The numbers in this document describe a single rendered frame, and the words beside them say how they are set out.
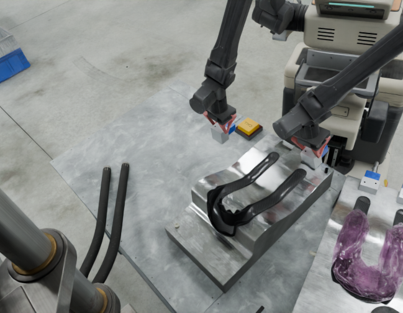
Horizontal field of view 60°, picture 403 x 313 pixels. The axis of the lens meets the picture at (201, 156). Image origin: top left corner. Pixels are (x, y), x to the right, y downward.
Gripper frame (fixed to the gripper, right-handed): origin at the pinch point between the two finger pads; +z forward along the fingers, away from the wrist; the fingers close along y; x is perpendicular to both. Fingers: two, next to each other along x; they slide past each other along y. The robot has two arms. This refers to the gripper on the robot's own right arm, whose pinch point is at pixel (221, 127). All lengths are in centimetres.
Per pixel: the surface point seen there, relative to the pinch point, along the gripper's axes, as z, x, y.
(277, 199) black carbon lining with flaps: 7.1, -6.1, 29.9
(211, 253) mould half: 8.9, -32.1, 27.2
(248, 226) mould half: 1.5, -21.6, 32.0
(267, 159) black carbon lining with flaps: 6.8, 3.8, 17.7
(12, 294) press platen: -34, -69, 28
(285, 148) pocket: 8.8, 13.1, 17.6
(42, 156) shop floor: 96, -45, -158
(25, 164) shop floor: 96, -58, -161
